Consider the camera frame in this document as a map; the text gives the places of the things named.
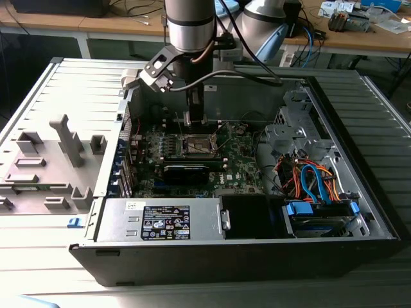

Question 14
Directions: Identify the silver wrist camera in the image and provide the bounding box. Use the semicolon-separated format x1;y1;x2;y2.
139;46;177;94

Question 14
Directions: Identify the brown heat sink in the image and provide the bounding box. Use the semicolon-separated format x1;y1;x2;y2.
328;8;350;33

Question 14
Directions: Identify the metal locking lever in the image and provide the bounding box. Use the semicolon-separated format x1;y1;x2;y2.
218;130;240;153
175;111;186;143

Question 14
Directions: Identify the black PC case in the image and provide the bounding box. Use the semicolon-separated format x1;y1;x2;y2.
69;69;403;289

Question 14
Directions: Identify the grey parts rack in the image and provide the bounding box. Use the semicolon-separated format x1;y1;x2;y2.
0;114;109;216

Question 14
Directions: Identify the black graphics card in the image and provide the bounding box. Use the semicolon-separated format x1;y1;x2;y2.
162;164;210;186

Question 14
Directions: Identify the silver power supply unit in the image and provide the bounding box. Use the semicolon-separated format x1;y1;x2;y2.
94;197;225;243

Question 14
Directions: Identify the green motherboard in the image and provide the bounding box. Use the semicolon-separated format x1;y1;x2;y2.
130;121;268;198

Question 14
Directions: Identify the black camera cable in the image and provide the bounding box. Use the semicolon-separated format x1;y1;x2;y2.
165;69;285;96

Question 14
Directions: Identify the clear plastic bag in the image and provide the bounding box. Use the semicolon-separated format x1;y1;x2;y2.
375;12;411;35

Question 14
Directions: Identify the grey corner bracket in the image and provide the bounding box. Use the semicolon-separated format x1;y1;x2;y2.
121;69;142;90

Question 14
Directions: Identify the blue disk wire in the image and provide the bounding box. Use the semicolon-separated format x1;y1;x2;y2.
300;162;337;205

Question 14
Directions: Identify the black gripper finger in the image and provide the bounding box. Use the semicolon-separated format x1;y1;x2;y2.
188;90;206;126

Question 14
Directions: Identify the black computer box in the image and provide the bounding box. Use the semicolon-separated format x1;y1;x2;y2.
9;0;109;19

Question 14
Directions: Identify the blue box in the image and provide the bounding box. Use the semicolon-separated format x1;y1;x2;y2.
361;0;402;11

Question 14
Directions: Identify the black monitor stand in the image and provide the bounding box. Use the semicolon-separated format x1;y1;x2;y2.
284;0;306;39

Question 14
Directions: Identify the hard disk in blue carrier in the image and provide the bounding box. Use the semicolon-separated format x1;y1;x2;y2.
282;198;361;239

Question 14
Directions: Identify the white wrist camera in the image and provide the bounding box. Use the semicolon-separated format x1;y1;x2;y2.
213;31;244;62

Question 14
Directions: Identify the wooden desk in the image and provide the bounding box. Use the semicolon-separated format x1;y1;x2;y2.
282;0;411;70
0;0;166;60

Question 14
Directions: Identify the pale blue rounded object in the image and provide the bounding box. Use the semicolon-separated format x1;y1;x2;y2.
17;293;67;308

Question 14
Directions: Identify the metal disk bay cage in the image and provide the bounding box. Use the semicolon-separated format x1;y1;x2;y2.
265;89;337;163

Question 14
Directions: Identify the orange power wire bundle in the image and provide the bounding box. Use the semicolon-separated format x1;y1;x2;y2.
275;156;345;202

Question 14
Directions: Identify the metal socket cover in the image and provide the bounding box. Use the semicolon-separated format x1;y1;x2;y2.
211;123;234;153

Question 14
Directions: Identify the grey metal drive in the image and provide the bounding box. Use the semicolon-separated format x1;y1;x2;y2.
348;9;377;33

